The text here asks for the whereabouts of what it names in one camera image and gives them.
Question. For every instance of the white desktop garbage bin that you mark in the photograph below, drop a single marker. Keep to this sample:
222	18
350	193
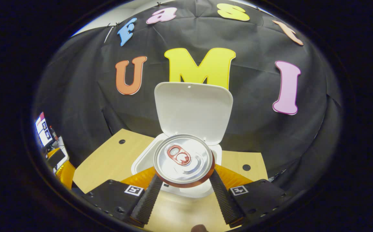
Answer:
192	109

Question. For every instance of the black backdrop cloth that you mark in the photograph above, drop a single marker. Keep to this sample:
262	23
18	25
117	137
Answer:
254	135

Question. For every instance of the red and blue wall poster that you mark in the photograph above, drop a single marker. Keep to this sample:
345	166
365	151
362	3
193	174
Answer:
43	132

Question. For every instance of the red pop can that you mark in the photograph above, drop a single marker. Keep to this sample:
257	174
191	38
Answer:
186	172

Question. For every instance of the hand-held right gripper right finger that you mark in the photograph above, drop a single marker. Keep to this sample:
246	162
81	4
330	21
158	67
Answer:
226	203

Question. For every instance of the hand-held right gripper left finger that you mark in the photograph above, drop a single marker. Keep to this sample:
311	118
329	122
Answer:
147	203

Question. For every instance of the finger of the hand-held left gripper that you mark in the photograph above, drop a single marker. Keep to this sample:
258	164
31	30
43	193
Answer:
55	158
66	175

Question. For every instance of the wooden desktop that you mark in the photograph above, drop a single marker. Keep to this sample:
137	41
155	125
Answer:
115	161

